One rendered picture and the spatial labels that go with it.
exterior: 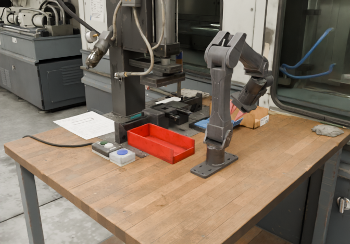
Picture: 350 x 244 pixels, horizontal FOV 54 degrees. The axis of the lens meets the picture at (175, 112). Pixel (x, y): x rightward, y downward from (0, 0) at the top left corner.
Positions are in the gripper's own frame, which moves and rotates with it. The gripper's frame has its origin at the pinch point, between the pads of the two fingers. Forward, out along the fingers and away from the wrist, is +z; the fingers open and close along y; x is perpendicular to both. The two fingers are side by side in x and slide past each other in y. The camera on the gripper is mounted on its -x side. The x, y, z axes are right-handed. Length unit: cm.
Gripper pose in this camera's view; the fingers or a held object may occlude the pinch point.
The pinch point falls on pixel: (233, 116)
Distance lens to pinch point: 142.5
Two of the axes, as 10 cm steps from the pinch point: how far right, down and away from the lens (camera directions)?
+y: -6.4, -6.6, 4.0
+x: -6.8, 2.3, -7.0
